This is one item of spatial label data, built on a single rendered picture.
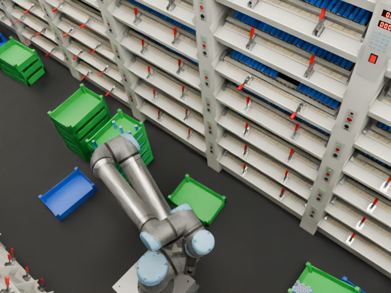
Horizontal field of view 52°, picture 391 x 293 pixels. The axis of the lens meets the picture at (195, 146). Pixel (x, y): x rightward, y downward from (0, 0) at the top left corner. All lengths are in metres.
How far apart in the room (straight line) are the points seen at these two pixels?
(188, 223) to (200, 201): 0.93
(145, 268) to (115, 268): 0.52
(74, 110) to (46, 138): 0.45
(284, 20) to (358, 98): 0.38
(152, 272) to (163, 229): 0.39
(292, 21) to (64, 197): 1.86
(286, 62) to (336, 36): 0.26
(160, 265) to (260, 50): 1.07
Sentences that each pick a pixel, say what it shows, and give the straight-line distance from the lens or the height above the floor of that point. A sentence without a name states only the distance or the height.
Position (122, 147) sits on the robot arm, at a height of 0.69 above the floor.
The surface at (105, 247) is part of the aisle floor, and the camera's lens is 2.54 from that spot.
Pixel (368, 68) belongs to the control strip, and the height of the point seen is 1.32.
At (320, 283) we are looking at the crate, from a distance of 2.39.
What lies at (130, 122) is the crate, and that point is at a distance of 2.56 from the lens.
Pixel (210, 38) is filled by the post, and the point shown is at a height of 1.12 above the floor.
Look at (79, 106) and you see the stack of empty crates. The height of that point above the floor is 0.32.
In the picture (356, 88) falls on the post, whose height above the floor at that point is 1.22.
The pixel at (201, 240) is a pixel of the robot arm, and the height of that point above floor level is 0.77.
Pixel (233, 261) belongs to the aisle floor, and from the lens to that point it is 2.41.
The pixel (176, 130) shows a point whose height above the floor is 0.15.
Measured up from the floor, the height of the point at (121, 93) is 0.15.
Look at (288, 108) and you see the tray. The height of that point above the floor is 0.94.
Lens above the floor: 2.29
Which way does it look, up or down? 55 degrees down
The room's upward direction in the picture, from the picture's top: 7 degrees counter-clockwise
